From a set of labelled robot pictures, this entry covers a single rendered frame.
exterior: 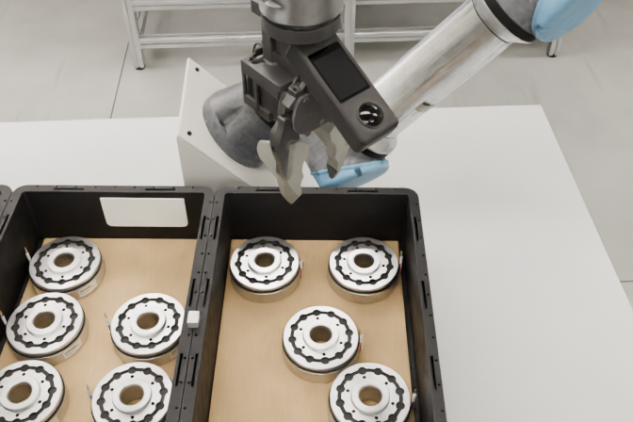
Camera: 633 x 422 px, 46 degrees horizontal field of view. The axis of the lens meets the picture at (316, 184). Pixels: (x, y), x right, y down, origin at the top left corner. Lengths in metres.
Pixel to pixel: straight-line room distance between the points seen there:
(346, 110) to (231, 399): 0.48
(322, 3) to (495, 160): 0.95
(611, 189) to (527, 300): 1.36
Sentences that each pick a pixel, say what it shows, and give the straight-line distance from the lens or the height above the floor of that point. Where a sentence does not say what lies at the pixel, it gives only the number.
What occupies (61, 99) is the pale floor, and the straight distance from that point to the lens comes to 2.97.
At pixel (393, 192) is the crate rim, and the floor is 0.93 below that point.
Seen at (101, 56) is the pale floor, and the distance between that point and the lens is 3.17.
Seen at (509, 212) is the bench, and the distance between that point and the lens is 1.43.
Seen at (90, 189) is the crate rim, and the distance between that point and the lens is 1.15.
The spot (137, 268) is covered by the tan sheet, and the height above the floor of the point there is 0.83.
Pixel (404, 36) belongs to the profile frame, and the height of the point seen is 0.12.
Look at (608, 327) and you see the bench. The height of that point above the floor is 0.70.
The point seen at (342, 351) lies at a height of 0.86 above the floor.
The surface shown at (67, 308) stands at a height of 0.86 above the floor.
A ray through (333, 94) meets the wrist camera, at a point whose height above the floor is 1.30.
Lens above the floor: 1.69
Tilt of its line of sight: 44 degrees down
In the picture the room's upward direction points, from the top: straight up
